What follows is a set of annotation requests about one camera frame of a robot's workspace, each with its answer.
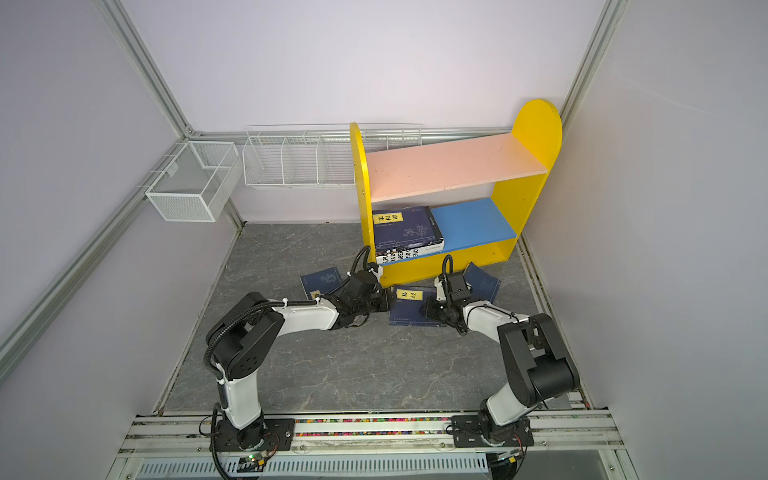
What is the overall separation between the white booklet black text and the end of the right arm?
0.15m

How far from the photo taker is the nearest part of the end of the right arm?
27.3 inches

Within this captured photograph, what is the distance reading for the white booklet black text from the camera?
89 cm
